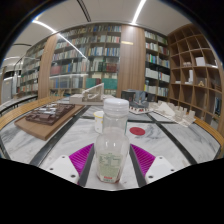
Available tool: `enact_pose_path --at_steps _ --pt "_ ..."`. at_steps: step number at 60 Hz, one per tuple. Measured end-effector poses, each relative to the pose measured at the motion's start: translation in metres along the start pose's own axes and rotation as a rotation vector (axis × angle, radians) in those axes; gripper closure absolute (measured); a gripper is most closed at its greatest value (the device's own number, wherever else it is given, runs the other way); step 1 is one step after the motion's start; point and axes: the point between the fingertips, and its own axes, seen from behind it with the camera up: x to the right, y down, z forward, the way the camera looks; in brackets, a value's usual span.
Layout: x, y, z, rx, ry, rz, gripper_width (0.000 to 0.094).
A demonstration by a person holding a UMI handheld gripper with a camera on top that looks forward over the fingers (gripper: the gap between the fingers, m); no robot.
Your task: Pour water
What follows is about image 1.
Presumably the distant bookshelf with books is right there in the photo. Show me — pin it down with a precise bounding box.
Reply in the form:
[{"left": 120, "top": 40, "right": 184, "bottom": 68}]
[{"left": 18, "top": 39, "right": 48, "bottom": 98}]

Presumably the white cup yellow rim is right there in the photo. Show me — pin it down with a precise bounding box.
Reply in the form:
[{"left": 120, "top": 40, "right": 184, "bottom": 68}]
[{"left": 92, "top": 110, "right": 105, "bottom": 134}]

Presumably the beige ramp architectural model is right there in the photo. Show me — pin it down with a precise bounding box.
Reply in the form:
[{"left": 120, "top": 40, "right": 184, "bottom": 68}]
[{"left": 68, "top": 82, "right": 116, "bottom": 107}]

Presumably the brown model on wooden board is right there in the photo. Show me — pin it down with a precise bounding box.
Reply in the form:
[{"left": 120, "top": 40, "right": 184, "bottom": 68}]
[{"left": 14, "top": 102, "right": 85, "bottom": 142}]

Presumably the wooden cubby shelf unit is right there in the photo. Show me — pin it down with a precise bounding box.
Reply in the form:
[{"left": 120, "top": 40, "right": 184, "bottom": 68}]
[{"left": 166, "top": 23, "right": 224, "bottom": 134}]

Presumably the grey building architectural model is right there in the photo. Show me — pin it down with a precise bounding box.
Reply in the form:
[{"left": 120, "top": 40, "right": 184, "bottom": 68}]
[{"left": 120, "top": 89, "right": 150, "bottom": 115}]

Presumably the clear plastic bottle white cap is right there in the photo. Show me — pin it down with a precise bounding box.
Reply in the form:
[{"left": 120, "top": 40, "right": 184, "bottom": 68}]
[{"left": 94, "top": 97, "right": 131, "bottom": 185}]

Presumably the wide bookshelf with books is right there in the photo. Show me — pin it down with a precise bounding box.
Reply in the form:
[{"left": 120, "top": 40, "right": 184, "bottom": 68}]
[{"left": 49, "top": 23, "right": 123, "bottom": 98}]

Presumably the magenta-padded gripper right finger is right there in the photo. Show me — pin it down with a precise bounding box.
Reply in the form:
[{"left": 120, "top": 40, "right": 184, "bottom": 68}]
[{"left": 128, "top": 143, "right": 176, "bottom": 188}]

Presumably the white ceiling light strip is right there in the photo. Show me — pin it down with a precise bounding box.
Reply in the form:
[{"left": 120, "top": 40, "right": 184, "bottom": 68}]
[{"left": 131, "top": 0, "right": 148, "bottom": 26}]

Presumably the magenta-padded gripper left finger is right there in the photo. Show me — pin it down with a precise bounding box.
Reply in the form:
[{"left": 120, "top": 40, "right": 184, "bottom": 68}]
[{"left": 46, "top": 143, "right": 96, "bottom": 188}]

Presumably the white city architectural model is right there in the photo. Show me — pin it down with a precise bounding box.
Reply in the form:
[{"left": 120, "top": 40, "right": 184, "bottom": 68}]
[{"left": 148, "top": 100, "right": 197, "bottom": 129}]

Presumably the narrow bookshelf with books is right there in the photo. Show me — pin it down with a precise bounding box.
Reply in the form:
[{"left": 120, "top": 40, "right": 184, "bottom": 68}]
[{"left": 143, "top": 29, "right": 171, "bottom": 103}]

